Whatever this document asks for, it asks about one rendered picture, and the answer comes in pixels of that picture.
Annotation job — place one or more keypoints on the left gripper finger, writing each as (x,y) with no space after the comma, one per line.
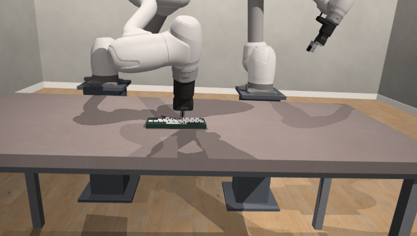
(315,46)
(310,45)

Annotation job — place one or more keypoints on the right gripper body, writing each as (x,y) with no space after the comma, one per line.
(184,83)

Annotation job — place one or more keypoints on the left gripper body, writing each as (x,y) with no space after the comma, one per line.
(332,20)

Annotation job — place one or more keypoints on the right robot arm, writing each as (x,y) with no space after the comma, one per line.
(142,48)

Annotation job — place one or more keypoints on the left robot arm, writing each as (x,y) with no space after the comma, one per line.
(259,60)

